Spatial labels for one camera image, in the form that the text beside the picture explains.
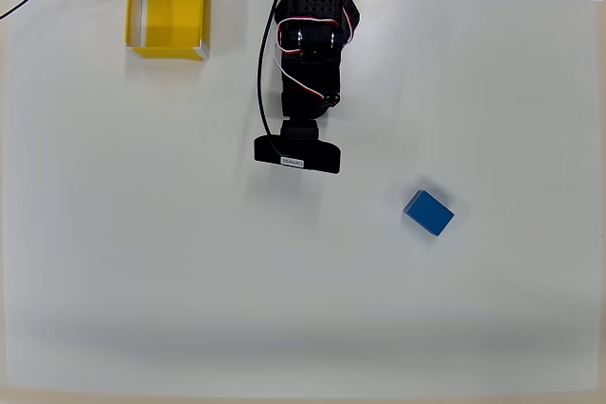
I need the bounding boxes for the black webcam cable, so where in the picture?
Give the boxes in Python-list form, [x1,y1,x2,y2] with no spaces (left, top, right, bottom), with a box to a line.
[256,0,286,157]

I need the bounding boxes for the yellow cardboard box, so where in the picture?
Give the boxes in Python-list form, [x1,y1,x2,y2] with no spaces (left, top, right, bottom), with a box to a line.
[125,0,212,63]

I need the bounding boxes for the black webcam with white label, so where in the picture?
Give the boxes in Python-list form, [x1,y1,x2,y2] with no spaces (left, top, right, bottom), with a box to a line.
[253,134,342,175]

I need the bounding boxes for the red white servo wire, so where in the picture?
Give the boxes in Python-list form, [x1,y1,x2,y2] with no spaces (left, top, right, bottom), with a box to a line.
[273,16,355,102]

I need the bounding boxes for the blue block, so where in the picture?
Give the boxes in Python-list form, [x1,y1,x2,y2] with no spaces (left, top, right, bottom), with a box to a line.
[402,189,455,237]

